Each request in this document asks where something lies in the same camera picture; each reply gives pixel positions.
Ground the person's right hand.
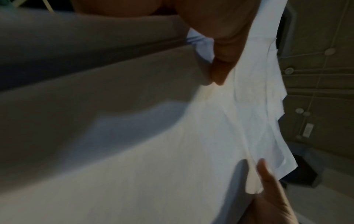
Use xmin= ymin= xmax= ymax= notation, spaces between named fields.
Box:
xmin=243 ymin=158 xmax=301 ymax=224

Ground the person's left hand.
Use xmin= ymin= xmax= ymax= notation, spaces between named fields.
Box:
xmin=70 ymin=0 xmax=261 ymax=86

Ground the white cloth sheet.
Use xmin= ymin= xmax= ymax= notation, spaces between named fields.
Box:
xmin=0 ymin=0 xmax=299 ymax=224

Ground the grey cabinet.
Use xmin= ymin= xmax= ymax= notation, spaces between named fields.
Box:
xmin=276 ymin=4 xmax=299 ymax=61

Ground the grey cushion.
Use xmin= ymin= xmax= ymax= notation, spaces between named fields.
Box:
xmin=0 ymin=8 xmax=192 ymax=90

